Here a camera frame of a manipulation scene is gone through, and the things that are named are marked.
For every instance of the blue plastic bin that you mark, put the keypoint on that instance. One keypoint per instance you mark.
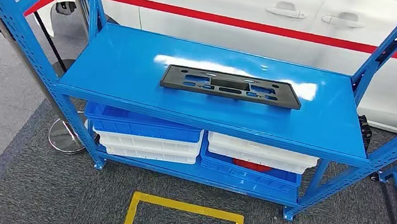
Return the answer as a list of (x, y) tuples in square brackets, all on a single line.
[(243, 176), (135, 127)]

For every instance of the red object in bin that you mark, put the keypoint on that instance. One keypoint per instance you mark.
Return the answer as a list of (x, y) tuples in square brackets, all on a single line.
[(251, 166)]

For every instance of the blue steel shelf rack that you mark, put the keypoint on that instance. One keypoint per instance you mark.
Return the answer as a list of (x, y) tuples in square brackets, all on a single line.
[(130, 79)]

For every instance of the black plastic frame part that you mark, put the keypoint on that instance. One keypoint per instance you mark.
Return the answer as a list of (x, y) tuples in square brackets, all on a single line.
[(173, 77)]

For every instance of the chrome stanchion with round base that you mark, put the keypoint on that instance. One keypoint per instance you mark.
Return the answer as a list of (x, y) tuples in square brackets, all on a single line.
[(64, 139)]

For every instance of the white plastic bin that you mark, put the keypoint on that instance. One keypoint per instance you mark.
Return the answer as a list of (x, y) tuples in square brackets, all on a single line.
[(148, 143), (255, 147), (272, 162), (146, 154)]

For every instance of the black pole stand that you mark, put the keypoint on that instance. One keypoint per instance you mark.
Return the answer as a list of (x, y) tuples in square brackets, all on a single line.
[(60, 66)]

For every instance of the long red barrier belt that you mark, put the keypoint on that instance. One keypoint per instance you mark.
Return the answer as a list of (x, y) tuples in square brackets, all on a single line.
[(270, 29)]

